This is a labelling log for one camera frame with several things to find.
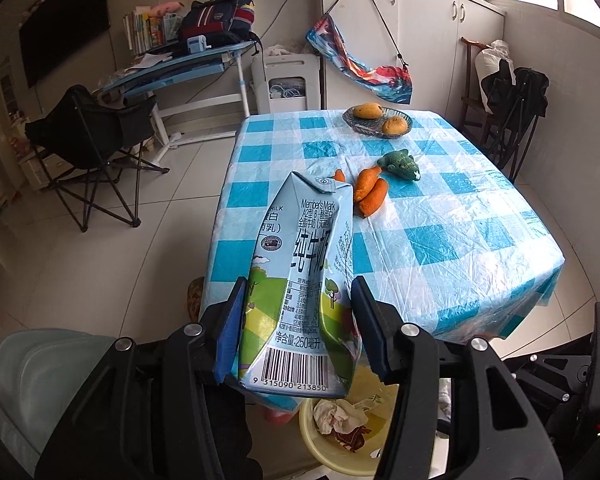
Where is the orange peel piece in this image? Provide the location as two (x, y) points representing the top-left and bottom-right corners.
(358, 178), (389, 218)
(353, 166), (381, 203)
(334, 169), (346, 182)

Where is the white plastic stool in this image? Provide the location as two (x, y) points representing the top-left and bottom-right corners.
(251, 53), (321, 114)

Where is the dark wooden chair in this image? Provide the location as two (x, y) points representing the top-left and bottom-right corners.
(458, 37), (496, 148)

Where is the pink plush toy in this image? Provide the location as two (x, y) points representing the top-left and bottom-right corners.
(148, 1), (184, 18)

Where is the glass fruit plate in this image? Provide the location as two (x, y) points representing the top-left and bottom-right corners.
(342, 107), (414, 139)

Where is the white wall cabinet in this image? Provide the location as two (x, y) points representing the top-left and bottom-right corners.
(320, 0), (505, 125)

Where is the blue white study desk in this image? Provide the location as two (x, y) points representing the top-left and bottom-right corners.
(99, 40), (258, 164)

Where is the white bag on chair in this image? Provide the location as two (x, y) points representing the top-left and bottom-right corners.
(475, 39), (516, 114)

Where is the yellow mango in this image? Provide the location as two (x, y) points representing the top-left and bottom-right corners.
(381, 115), (410, 136)
(352, 102), (384, 120)

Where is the yellow mango right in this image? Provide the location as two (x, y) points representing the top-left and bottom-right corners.
(381, 115), (410, 136)

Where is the navy red backpack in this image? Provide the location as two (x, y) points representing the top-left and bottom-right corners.
(178, 0), (258, 48)

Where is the green plush toy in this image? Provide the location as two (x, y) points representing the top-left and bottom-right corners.
(377, 148), (420, 181)

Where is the yellow mango left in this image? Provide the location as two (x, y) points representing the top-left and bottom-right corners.
(352, 102), (384, 120)

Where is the blue checkered plastic tablecloth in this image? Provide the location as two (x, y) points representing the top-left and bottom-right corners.
(204, 110), (564, 343)

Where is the crumpled white paper tissue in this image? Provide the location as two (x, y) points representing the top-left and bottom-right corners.
(313, 399), (368, 436)

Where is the colourful hanging tote bag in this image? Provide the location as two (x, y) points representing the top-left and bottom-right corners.
(306, 13), (413, 105)

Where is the light blue milk carton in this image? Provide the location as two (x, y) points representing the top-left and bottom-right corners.
(237, 172), (362, 398)

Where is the yellow plastic trash basin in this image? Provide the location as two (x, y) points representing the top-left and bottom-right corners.
(299, 365), (398, 477)

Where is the row of books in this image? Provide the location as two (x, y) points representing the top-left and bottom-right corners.
(122, 6), (183, 56)

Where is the black wall television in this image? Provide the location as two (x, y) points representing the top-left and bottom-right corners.
(19, 0), (110, 88)

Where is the black folding camp chair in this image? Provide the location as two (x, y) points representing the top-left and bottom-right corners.
(24, 84), (170, 232)

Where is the blue pencil sharpener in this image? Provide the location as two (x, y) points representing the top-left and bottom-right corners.
(186, 35), (211, 54)

